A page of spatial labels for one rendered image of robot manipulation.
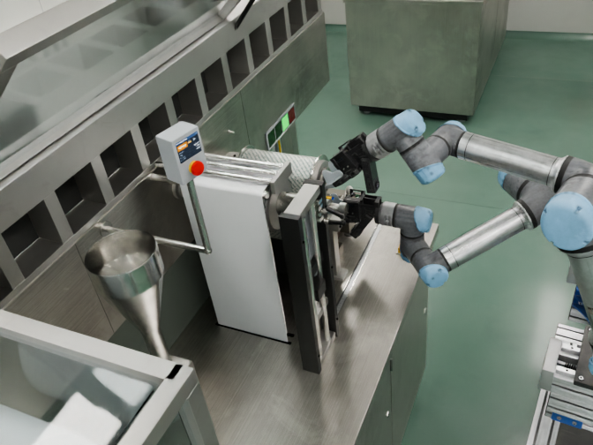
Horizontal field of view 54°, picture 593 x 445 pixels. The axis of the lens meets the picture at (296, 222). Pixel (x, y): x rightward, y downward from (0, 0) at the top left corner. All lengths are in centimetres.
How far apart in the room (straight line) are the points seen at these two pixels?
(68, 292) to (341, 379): 75
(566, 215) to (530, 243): 214
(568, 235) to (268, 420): 86
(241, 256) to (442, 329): 161
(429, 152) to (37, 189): 93
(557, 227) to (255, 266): 75
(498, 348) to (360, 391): 141
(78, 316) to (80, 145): 40
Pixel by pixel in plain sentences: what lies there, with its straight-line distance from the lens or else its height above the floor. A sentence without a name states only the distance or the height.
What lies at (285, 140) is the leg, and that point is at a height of 88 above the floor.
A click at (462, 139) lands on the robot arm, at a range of 163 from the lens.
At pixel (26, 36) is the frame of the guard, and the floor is 201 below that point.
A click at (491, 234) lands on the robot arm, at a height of 110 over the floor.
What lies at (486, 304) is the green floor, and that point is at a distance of 314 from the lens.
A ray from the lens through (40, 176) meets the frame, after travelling 132.
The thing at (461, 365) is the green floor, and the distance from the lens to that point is 287.
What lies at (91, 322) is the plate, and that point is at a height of 123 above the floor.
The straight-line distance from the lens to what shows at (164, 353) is 136.
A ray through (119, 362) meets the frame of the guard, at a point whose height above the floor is 160.
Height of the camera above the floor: 222
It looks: 37 degrees down
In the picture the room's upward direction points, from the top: 8 degrees counter-clockwise
